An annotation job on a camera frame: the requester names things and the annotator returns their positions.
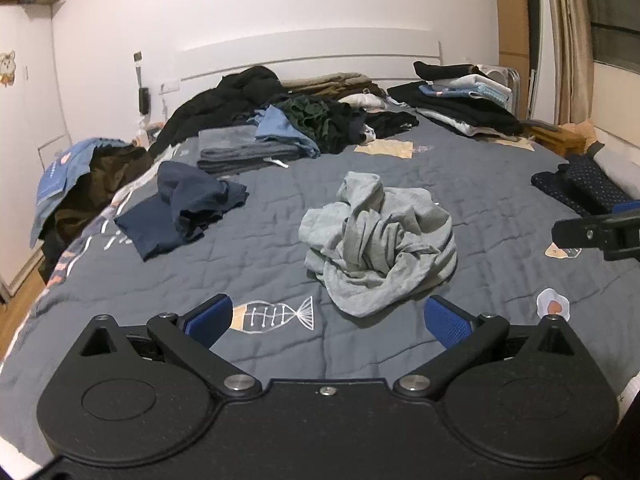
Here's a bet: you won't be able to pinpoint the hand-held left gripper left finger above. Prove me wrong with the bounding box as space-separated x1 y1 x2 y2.
65 294 263 399

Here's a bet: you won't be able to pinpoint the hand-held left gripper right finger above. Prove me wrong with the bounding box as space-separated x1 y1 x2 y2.
394 295 584 402

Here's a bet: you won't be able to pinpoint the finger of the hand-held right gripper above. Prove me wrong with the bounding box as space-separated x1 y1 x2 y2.
551 200 640 261

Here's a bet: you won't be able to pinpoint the light grey long-sleeve shirt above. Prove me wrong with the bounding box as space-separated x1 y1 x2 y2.
299 171 458 318

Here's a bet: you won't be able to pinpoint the thick navy dotted folded garment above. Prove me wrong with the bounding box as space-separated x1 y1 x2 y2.
565 155 640 217

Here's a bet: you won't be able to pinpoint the thin navy dotted folded garment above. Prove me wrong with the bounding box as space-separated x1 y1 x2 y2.
531 170 593 218

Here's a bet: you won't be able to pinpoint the grey folded sweatshirt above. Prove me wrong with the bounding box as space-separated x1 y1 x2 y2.
592 150 640 202

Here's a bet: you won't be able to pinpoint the grey quilt with fish prints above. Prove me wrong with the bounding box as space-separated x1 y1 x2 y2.
0 110 640 461

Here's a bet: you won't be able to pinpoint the wooden stool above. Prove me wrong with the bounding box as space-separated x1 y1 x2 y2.
525 121 587 159

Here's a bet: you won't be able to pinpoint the orange checked cushion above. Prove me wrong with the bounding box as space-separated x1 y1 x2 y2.
560 119 599 145

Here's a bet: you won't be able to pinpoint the navy blue garment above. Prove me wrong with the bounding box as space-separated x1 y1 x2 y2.
114 161 249 262

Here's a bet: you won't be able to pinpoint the folded dark grey garments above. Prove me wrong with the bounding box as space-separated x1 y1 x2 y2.
197 125 302 177

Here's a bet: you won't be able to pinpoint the black folded garment pile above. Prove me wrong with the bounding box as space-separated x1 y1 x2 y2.
387 80 525 137

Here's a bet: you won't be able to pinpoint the white box fan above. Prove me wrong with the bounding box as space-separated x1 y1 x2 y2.
475 64 522 116

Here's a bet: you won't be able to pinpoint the light blue checked towel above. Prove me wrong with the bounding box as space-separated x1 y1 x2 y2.
419 84 513 107

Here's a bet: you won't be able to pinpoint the brown garment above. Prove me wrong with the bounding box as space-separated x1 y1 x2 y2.
42 144 154 257

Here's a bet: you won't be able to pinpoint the white folded garment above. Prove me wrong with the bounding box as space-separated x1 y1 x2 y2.
432 74 512 95

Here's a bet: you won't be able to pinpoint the beige curtain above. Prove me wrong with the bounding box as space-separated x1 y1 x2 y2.
542 0 597 126

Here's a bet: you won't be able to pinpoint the light blue garment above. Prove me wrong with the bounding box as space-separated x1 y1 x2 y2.
247 105 322 159

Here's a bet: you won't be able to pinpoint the black crumpled garment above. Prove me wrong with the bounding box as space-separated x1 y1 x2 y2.
365 110 421 139

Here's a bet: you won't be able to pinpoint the black jacket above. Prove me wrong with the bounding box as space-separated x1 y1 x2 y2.
149 66 291 157

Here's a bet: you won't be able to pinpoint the small black folded garment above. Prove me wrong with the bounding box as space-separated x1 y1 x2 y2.
413 61 476 82

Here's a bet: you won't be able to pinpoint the dark window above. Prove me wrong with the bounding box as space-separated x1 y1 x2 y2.
580 0 640 68

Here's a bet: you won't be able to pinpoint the brown wooden board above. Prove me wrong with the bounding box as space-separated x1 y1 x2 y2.
492 0 532 121

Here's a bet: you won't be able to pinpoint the dark green garment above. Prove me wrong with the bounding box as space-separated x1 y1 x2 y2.
272 96 368 155

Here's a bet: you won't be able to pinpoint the phone holder stick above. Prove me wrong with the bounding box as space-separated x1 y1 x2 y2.
132 50 152 128

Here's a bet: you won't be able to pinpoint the whitish garment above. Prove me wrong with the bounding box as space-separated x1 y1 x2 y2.
340 92 389 112

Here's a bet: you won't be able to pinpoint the white wardrobe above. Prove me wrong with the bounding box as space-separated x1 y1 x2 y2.
0 2 72 302

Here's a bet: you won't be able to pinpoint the khaki folded blanket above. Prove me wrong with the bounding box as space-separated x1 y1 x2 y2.
280 72 387 99

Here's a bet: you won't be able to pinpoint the white headboard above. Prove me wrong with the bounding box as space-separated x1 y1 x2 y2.
172 27 443 96

